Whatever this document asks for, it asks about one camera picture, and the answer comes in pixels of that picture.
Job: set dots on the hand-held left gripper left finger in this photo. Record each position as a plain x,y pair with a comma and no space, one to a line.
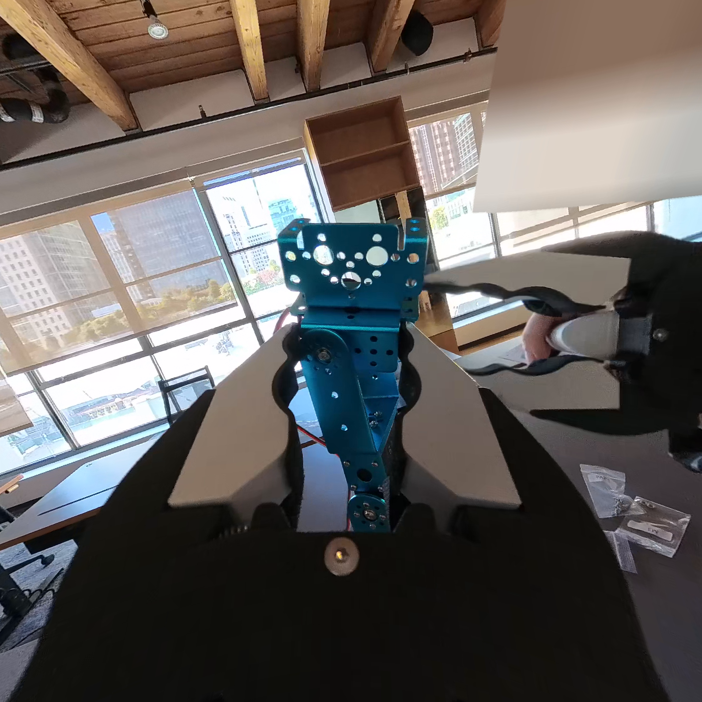
236,444

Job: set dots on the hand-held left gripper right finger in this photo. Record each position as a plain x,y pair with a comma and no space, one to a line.
460,444

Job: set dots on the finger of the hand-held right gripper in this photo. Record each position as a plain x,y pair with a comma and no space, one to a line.
548,274
576,389

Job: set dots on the blue hobby robot arm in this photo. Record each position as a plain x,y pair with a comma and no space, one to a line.
351,384

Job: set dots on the wooden side desk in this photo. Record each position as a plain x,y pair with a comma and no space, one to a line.
71,499

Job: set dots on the grey desk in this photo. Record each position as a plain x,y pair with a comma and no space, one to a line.
658,603

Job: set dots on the person's right hand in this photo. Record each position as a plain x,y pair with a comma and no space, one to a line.
537,340

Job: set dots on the white marker sheet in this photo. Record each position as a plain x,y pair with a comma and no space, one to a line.
513,355

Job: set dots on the small clear plastic bag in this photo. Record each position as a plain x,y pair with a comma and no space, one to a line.
603,491
622,551

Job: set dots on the window with roller shades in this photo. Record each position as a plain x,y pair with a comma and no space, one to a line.
466,164

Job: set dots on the long clear plastic bag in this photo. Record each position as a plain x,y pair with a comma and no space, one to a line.
652,526

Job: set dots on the city view window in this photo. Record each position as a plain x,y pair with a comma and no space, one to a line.
137,301

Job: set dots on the black ceiling fixture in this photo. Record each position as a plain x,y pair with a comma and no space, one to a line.
417,33

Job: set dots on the black ceiling pipe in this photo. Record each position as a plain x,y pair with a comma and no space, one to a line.
33,82

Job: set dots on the ceiling spot light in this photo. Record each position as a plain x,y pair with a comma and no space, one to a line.
158,28

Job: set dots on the black frame chair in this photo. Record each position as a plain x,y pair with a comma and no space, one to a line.
186,392

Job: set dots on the wooden wall shelf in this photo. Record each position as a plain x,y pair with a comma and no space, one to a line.
362,153

